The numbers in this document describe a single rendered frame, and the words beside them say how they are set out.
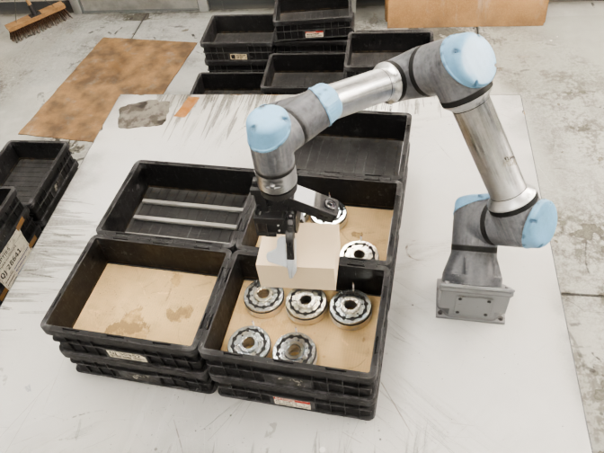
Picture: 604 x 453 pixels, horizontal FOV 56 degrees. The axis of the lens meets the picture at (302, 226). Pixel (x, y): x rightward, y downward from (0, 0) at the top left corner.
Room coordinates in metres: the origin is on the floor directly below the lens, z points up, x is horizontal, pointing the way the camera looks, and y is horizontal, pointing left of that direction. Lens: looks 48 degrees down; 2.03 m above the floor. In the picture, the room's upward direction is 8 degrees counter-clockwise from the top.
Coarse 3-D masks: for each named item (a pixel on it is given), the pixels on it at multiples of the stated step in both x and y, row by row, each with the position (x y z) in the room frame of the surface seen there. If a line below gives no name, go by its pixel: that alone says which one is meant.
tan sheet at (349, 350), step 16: (288, 288) 0.88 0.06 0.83; (240, 304) 0.85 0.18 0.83; (304, 304) 0.82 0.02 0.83; (240, 320) 0.80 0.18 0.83; (256, 320) 0.79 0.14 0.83; (272, 320) 0.78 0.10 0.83; (288, 320) 0.78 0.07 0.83; (272, 336) 0.74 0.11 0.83; (320, 336) 0.72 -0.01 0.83; (336, 336) 0.71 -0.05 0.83; (352, 336) 0.71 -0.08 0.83; (368, 336) 0.70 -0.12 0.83; (320, 352) 0.68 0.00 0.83; (336, 352) 0.67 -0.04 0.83; (352, 352) 0.67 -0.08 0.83; (368, 352) 0.66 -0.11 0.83; (352, 368) 0.63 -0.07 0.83; (368, 368) 0.62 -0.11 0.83
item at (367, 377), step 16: (256, 256) 0.92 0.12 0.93; (384, 272) 0.81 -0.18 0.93; (224, 288) 0.83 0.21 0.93; (384, 288) 0.78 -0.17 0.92; (384, 304) 0.72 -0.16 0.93; (208, 320) 0.74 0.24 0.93; (384, 320) 0.69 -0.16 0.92; (208, 336) 0.70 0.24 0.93; (208, 352) 0.66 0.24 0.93; (224, 352) 0.65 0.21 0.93; (272, 368) 0.61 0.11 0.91; (288, 368) 0.60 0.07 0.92; (304, 368) 0.59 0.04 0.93; (320, 368) 0.59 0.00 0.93; (336, 368) 0.58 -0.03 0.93
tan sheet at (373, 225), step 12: (348, 216) 1.10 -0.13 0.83; (360, 216) 1.09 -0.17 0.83; (372, 216) 1.09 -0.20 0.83; (384, 216) 1.08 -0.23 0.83; (348, 228) 1.05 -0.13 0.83; (360, 228) 1.04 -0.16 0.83; (372, 228) 1.04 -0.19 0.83; (384, 228) 1.03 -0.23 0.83; (348, 240) 1.01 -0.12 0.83; (372, 240) 1.00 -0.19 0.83; (384, 240) 0.99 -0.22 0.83; (384, 252) 0.95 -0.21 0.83
